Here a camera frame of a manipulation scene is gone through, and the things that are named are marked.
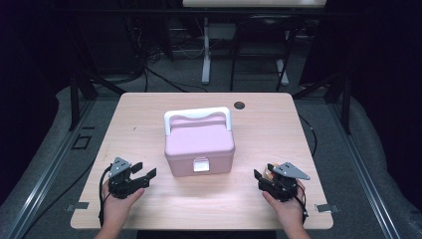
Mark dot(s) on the black metal stand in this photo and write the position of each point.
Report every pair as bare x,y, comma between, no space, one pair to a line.
75,106
346,109

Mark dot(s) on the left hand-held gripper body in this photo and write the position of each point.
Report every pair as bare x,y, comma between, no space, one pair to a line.
119,179

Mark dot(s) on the pink plastic box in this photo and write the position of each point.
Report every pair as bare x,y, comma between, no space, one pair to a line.
199,139

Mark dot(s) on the black chair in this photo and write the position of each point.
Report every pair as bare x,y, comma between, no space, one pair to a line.
265,36

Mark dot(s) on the white standing desk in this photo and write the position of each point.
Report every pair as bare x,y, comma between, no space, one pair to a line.
252,3

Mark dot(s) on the person's left hand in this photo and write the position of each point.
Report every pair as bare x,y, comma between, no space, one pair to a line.
116,209

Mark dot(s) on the person's right hand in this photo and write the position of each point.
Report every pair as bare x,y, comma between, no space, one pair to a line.
290,212

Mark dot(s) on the aluminium floor rail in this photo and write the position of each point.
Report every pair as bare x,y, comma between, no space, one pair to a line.
363,172
43,179

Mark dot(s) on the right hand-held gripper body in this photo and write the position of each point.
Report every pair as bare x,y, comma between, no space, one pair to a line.
283,189

